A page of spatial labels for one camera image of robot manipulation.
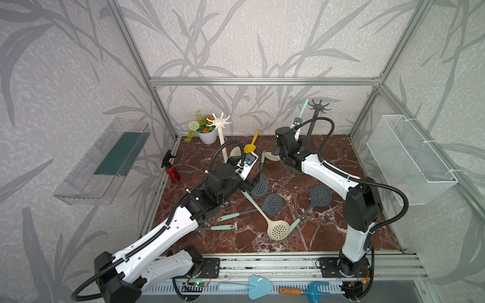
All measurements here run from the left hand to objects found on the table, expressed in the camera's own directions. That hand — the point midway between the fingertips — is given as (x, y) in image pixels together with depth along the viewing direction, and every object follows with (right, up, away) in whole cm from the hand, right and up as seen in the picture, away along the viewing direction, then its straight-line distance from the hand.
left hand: (251, 164), depth 69 cm
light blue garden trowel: (+3, -46, 0) cm, 46 cm away
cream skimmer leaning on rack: (-10, +5, +39) cm, 41 cm away
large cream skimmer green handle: (-2, -18, +24) cm, 29 cm away
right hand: (+17, +14, +19) cm, 29 cm away
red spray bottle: (-41, -5, +25) cm, 49 cm away
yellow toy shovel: (-1, +7, +45) cm, 46 cm away
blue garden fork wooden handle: (+22, -47, -1) cm, 52 cm away
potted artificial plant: (-27, +15, +39) cm, 49 cm away
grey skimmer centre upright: (+4, -14, +25) cm, 29 cm away
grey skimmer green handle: (+10, -21, +20) cm, 31 cm away
